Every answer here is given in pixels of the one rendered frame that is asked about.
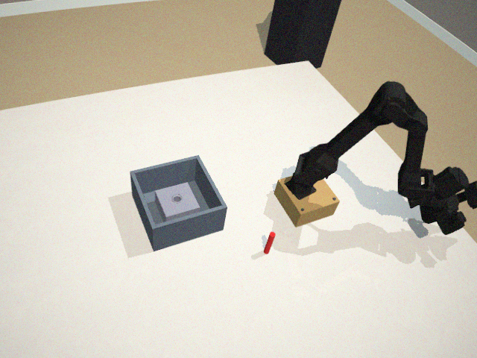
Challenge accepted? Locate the red peg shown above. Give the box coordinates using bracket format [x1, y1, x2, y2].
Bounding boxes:
[264, 232, 276, 254]

